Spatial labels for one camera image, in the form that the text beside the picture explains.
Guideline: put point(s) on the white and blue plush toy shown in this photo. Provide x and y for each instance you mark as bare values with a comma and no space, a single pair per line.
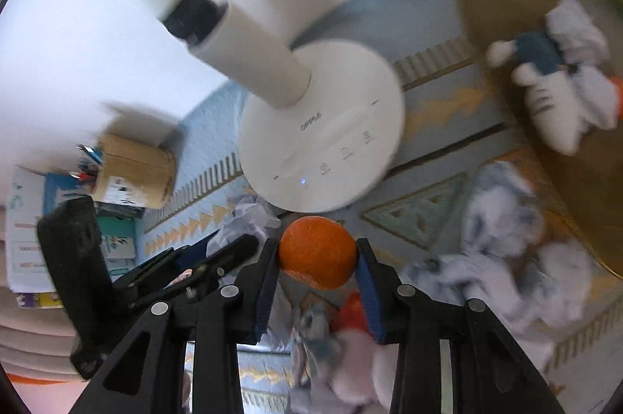
550,102

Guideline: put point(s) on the red orange plush toy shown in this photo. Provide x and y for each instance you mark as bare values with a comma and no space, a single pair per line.
349,314

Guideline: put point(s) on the bunch of pens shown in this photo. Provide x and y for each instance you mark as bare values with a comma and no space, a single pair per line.
90,161

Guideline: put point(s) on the cardboard pen holder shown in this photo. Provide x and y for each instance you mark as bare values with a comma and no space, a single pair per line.
136,173

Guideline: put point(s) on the patterned blue table mat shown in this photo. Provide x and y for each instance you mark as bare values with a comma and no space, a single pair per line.
438,151

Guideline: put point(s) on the teal box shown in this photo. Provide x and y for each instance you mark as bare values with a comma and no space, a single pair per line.
117,243

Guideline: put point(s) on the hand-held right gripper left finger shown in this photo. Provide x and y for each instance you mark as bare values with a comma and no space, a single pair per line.
266,287

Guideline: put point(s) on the orange ball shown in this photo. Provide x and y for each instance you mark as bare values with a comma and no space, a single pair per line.
317,252

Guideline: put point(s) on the white booklet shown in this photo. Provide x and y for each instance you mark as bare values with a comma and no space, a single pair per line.
24,229

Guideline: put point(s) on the pink plush toy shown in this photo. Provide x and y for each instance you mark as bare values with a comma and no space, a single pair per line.
353,370

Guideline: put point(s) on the blue box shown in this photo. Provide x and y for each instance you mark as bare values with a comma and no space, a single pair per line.
63,192

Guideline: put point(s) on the grey blue plush toy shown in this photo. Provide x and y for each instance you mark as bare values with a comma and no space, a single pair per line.
314,336

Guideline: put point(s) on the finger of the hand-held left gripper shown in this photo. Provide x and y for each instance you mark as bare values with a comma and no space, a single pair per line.
233,251
146,270

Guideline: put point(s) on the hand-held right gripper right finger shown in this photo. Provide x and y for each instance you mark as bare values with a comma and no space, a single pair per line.
372,297

